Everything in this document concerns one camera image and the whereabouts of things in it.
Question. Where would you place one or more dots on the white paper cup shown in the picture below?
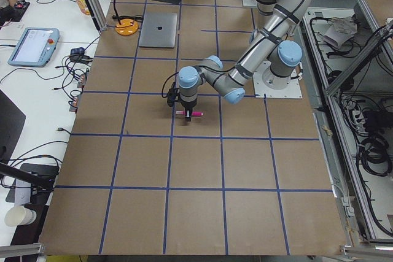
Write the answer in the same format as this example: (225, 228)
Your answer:
(19, 215)

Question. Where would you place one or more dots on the pink highlighter pen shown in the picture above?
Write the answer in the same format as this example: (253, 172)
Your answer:
(193, 114)

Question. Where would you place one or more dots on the crumpled paper pile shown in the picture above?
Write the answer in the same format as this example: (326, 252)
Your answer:
(340, 31)

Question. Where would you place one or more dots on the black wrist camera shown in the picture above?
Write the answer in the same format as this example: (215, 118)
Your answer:
(171, 97)

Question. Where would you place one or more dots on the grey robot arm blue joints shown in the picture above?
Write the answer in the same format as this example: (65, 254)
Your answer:
(266, 44)

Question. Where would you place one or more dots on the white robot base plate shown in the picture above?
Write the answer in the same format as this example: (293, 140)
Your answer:
(266, 85)

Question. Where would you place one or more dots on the blue teach pendant tablet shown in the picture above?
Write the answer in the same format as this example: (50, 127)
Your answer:
(35, 47)

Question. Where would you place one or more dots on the silver closed laptop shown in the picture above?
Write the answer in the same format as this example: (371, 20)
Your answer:
(158, 30)

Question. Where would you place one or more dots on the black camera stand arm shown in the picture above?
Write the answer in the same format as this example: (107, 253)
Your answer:
(7, 170)

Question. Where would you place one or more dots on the black usb hub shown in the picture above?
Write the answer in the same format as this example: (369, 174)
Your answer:
(78, 55)

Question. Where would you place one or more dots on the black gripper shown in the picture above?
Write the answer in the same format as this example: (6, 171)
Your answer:
(188, 106)

